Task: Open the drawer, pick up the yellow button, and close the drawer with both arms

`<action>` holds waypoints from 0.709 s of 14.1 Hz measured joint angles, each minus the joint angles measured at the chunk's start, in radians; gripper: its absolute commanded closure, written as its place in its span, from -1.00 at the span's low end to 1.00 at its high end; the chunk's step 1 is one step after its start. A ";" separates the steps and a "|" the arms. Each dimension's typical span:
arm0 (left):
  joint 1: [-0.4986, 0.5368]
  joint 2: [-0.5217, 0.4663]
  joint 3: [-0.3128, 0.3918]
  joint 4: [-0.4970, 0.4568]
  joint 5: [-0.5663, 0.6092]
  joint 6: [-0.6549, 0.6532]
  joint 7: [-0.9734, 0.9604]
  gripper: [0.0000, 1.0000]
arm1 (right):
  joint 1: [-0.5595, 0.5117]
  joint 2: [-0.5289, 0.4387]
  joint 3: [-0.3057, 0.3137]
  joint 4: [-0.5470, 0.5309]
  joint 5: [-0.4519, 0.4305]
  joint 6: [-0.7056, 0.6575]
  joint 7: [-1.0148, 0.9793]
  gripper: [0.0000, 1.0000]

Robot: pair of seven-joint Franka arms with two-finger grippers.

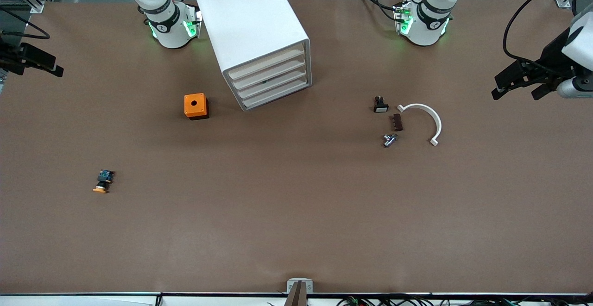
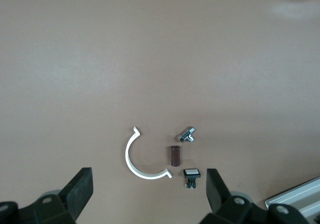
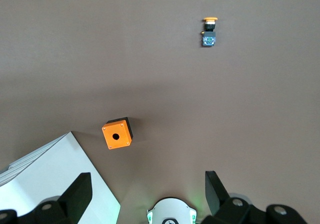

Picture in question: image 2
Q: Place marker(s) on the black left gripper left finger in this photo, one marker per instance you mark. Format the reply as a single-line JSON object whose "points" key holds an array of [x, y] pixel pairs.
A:
{"points": [[77, 191]]}

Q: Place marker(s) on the white curved plastic clamp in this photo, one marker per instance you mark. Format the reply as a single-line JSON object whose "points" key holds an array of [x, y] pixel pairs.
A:
{"points": [[127, 153]]}

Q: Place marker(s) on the dark brown rectangular block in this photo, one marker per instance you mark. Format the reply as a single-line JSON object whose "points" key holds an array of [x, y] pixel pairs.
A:
{"points": [[173, 156]]}

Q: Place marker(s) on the brown table cover sheet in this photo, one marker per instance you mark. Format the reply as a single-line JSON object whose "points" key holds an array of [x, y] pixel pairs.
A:
{"points": [[100, 59]]}

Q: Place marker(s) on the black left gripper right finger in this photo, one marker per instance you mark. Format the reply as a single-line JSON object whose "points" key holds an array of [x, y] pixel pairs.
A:
{"points": [[217, 196]]}

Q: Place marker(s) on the chrome pipe fitting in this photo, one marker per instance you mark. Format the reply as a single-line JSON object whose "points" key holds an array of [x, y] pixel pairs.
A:
{"points": [[186, 134]]}

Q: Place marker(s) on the black switch with white face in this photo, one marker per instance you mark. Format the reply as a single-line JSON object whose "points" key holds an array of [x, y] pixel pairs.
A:
{"points": [[192, 173]]}

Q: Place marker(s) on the white drawer cabinet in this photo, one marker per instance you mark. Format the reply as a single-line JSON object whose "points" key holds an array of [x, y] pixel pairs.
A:
{"points": [[300, 196]]}

